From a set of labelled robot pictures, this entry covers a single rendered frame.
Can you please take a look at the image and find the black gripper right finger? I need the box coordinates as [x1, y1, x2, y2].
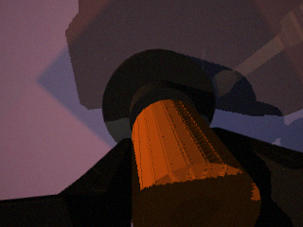
[211, 127, 303, 227]

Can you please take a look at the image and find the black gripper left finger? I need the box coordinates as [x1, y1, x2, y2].
[0, 138, 132, 227]

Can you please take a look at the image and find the orange ridged cylinder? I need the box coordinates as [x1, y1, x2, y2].
[132, 99, 261, 227]

